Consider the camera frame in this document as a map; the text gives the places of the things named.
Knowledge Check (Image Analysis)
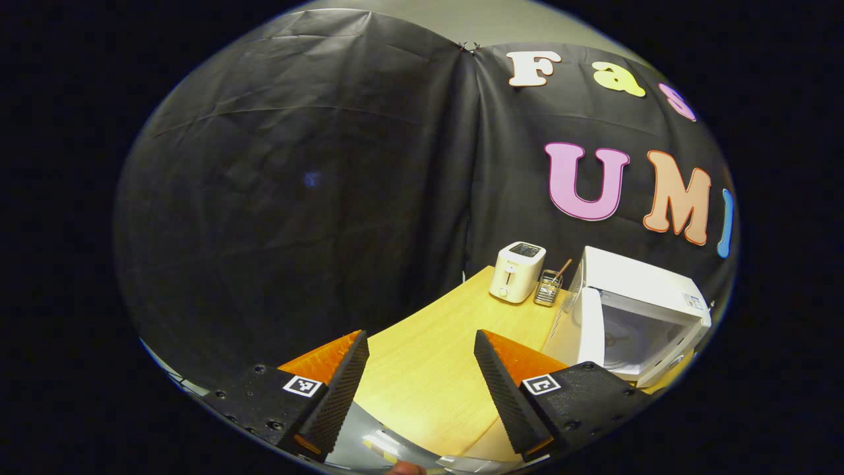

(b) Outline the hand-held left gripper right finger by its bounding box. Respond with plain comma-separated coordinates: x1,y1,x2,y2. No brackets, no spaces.
473,329,653,462

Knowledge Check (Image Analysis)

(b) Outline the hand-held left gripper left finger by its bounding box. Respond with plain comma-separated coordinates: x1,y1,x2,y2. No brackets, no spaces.
201,330,370,462

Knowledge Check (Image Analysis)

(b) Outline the white microwave oven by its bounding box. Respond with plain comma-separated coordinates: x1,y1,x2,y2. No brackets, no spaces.
542,246,713,389

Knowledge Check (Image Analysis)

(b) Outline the white toaster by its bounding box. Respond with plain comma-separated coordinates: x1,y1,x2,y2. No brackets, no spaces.
489,241,547,304

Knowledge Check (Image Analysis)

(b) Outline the black backdrop cloth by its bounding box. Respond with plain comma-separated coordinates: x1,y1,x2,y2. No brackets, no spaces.
112,8,739,390

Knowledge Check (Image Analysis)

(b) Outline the metal wire utensil holder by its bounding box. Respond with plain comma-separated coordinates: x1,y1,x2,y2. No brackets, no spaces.
533,269,563,307

